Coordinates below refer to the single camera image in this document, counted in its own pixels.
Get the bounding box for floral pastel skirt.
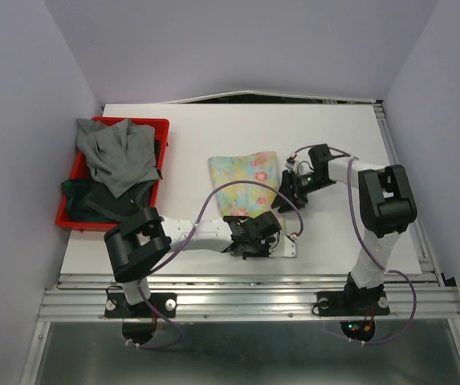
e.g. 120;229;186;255
208;151;279;218

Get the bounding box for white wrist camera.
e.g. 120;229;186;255
269;236;297;258
285;152;299;172

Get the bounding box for dark green skirt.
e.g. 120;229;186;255
61;179;112;223

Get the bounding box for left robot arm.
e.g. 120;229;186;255
104;208;282;316

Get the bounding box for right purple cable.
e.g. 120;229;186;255
289;144;417;347

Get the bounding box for red plastic bin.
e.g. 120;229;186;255
55;115;171;232

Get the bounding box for purple cable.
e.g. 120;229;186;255
289;144;417;347
124;180;305;349

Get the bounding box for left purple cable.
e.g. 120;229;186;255
124;180;305;349

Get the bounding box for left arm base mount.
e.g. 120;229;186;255
104;292;177;319

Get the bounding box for grey skirt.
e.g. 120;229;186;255
76;119;161;198

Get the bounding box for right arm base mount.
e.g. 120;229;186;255
311;282;390;317

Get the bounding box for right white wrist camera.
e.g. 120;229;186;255
285;152;299;172

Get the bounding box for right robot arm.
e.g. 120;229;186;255
272;144;417;313

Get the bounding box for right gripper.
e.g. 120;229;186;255
270;168;336;212

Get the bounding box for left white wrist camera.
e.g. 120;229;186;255
269;236;297;258

